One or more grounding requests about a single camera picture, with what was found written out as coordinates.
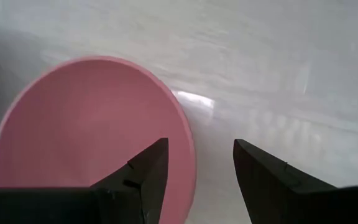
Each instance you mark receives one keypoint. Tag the pink bowl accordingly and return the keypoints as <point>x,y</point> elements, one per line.
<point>73,124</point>

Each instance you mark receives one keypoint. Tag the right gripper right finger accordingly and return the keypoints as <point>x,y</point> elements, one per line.
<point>266,186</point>

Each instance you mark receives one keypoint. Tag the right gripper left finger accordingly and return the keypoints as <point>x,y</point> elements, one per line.
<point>148,168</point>

